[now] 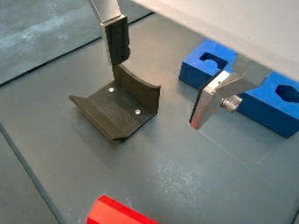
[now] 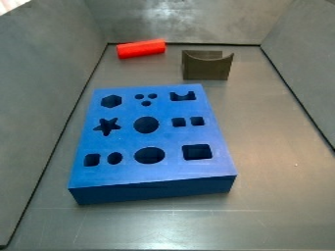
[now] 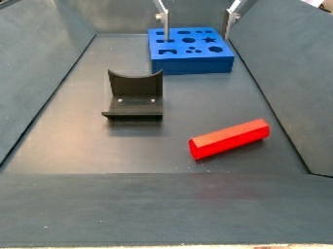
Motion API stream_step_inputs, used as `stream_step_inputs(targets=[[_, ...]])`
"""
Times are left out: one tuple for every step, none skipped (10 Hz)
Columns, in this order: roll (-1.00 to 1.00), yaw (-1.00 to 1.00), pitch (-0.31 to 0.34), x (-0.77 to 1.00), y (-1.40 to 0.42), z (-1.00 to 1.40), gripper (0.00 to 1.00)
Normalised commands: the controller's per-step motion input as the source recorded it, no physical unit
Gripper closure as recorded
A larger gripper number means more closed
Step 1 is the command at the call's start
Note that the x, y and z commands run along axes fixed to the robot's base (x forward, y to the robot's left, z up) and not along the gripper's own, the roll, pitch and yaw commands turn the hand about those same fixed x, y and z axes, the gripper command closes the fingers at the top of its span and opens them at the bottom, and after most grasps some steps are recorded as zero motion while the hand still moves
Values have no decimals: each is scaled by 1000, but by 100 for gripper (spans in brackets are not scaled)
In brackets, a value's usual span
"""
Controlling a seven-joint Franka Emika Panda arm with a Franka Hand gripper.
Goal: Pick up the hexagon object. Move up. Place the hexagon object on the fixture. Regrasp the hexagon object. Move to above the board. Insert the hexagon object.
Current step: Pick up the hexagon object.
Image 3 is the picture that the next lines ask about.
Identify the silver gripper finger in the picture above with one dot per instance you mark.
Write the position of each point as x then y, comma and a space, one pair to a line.
234, 15
163, 16

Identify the red hexagonal prism peg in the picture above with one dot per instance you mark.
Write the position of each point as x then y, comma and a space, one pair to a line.
230, 138

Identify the blue foam shape-sorter block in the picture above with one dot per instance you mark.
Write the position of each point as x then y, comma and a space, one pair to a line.
193, 51

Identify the black curved cradle stand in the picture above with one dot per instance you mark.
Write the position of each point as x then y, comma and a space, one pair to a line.
137, 96

